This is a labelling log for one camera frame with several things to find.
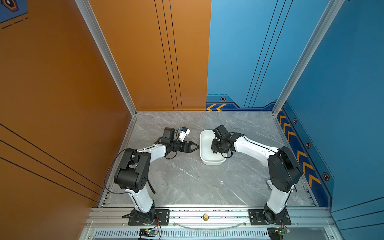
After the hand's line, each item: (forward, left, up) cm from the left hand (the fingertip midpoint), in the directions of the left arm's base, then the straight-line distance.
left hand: (194, 145), depth 90 cm
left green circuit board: (-43, +21, -10) cm, 49 cm away
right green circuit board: (-42, -43, -8) cm, 60 cm away
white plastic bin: (-2, -8, -8) cm, 12 cm away
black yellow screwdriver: (-4, -12, -1) cm, 13 cm away
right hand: (0, -10, -2) cm, 11 cm away
